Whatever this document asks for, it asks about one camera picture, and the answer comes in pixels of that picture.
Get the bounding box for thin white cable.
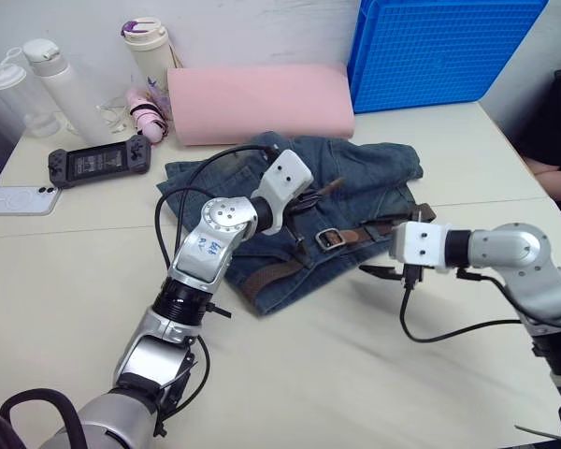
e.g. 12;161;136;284
94;94;135;138

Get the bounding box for clear plastic bottle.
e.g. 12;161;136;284
0;46;71;139

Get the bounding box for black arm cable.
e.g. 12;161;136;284
153;143;281;439
398;268;561;344

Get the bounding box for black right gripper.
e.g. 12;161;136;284
359;263;424;283

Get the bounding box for white insulated bottle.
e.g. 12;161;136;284
22;37;119;148

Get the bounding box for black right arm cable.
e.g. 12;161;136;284
398;268;561;344

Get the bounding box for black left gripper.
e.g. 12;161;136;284
285;186;331;220

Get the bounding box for pink foam pillow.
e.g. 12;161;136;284
166;64;356;149

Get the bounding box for cream bottle with purple lid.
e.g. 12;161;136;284
120;16;177;104

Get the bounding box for black left shoulder hose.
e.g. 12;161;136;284
0;387;91;449

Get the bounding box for white smartphone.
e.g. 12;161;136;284
0;185;64;218

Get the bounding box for brown braided belt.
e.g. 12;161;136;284
240;177;438;302

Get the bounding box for blue denim shorts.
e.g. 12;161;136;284
156;131;424;320

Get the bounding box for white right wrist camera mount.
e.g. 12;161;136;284
387;221;453;275

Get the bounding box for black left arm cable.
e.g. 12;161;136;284
153;143;281;439

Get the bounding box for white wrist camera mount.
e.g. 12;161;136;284
250;149;315;236
387;221;453;275

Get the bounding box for person in black shirt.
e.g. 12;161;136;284
513;68;561;216

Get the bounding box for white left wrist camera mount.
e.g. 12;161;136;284
250;149;315;236

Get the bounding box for blue plastic crate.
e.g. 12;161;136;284
347;0;551;115

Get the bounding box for black handheld game controller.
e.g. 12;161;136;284
47;135;152;190

